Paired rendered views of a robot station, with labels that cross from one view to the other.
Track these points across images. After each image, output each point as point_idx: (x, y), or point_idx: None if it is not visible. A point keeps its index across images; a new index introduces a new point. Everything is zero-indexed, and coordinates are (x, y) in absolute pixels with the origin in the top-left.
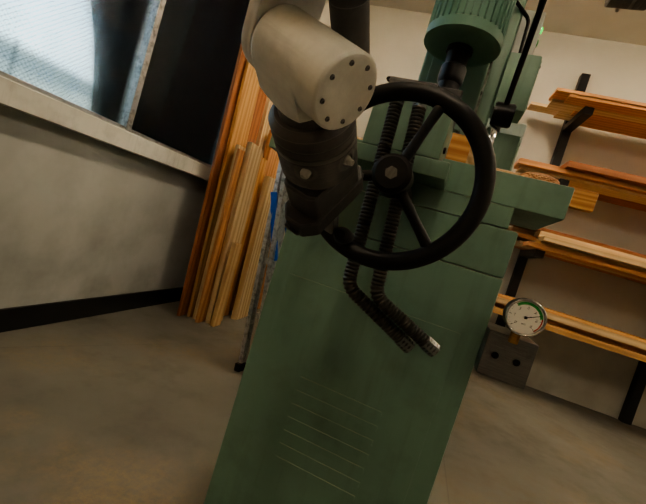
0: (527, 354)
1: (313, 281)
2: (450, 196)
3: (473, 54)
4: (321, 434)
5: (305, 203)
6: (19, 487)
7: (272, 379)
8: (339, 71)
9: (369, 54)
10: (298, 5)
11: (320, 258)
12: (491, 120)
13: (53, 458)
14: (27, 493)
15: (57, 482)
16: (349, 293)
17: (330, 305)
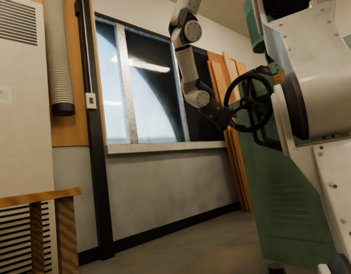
0: None
1: (255, 150)
2: None
3: None
4: (286, 203)
5: (217, 123)
6: (199, 257)
7: (259, 192)
8: (198, 97)
9: (202, 91)
10: (191, 89)
11: (253, 141)
12: None
13: (206, 252)
14: (201, 259)
15: (210, 256)
16: (257, 143)
17: (264, 154)
